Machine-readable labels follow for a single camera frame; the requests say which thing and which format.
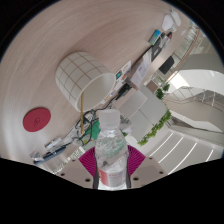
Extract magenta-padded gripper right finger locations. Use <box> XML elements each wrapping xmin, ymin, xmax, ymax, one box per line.
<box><xmin>127</xmin><ymin>145</ymin><xmax>168</xmax><ymax>189</ymax></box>

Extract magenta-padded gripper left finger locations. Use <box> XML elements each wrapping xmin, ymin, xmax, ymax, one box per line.
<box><xmin>54</xmin><ymin>148</ymin><xmax>98</xmax><ymax>189</ymax></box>

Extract clear water bottle red label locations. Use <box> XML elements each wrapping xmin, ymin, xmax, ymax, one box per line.
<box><xmin>94</xmin><ymin>109</ymin><xmax>130</xmax><ymax>190</ymax></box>

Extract white plastic packet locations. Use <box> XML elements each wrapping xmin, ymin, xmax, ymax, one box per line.
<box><xmin>44</xmin><ymin>137</ymin><xmax>63</xmax><ymax>149</ymax></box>

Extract flat round red coaster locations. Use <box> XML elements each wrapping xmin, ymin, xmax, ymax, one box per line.
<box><xmin>22</xmin><ymin>107</ymin><xmax>52</xmax><ymax>133</ymax></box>

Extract small planters with green plants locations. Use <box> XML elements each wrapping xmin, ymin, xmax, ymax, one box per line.
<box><xmin>154</xmin><ymin>83</ymin><xmax>171</xmax><ymax>100</ymax></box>

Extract colourful sticker sheet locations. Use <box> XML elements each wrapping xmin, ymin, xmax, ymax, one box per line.
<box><xmin>108</xmin><ymin>59</ymin><xmax>133</xmax><ymax>98</ymax></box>

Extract white grid-pattern cup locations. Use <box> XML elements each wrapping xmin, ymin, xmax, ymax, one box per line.
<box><xmin>54</xmin><ymin>51</ymin><xmax>116</xmax><ymax>113</ymax></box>

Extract blue marker pen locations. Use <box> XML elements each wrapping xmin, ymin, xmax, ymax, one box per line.
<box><xmin>148</xmin><ymin>29</ymin><xmax>163</xmax><ymax>46</ymax></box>

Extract white computer mouse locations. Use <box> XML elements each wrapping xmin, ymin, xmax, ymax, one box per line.
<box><xmin>162</xmin><ymin>14</ymin><xmax>174</xmax><ymax>32</ymax></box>

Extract white power strip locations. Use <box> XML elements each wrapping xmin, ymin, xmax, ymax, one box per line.
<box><xmin>169</xmin><ymin>8</ymin><xmax>183</xmax><ymax>28</ymax></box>

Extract black cable bundle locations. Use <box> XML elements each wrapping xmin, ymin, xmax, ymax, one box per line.
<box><xmin>83</xmin><ymin>108</ymin><xmax>101</xmax><ymax>128</ymax></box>

